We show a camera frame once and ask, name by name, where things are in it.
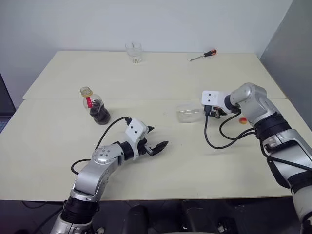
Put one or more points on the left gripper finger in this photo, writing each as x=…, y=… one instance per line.
x=150, y=128
x=158, y=148

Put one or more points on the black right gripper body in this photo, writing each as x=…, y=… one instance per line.
x=214, y=111

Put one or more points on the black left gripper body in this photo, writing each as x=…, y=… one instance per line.
x=143, y=146

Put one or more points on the clear plastic container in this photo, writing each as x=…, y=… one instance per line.
x=189, y=113

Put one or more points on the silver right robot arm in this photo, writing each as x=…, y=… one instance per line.
x=256, y=102

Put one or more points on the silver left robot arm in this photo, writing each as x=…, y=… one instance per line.
x=92, y=175

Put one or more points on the plastic bottle with dark liquid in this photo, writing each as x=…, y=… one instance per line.
x=100, y=114

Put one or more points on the red yellow bottle cap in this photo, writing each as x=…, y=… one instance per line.
x=243, y=121

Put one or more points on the dark rounded shape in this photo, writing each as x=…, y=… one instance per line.
x=135, y=219

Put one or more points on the clear glass tumbler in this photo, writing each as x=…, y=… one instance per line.
x=134, y=52

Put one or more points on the grey partition panel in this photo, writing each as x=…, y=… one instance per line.
x=290, y=44

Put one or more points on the dark screen device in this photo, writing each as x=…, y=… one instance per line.
x=6, y=102

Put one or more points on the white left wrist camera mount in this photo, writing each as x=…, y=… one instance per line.
x=135, y=130

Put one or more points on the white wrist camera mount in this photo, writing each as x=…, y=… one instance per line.
x=135, y=130
x=212, y=96

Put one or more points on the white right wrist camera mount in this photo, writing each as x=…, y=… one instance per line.
x=212, y=96

